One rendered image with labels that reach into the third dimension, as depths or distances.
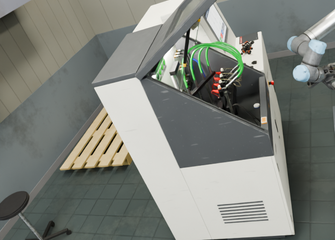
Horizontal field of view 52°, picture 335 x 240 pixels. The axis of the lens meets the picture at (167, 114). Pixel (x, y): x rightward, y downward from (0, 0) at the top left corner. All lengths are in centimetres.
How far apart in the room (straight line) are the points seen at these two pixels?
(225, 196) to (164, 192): 41
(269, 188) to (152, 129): 81
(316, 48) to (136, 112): 99
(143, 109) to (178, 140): 29
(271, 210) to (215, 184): 41
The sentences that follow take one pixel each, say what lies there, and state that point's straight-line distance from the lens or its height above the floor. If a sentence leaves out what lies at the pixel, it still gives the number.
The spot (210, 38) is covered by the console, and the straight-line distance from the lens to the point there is 248.
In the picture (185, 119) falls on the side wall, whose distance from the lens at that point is 196.
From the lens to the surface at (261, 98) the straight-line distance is 229.
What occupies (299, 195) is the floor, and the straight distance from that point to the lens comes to 292.
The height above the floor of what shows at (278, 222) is 21.
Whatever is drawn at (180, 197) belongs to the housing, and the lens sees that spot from 241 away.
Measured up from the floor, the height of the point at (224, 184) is 61.
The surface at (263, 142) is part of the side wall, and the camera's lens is 202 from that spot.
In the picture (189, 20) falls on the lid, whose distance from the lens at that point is 165.
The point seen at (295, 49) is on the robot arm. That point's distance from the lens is 180.
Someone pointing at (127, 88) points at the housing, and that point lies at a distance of 192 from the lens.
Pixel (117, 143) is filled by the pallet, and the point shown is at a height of 12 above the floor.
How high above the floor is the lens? 217
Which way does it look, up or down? 30 degrees down
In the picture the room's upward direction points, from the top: 23 degrees counter-clockwise
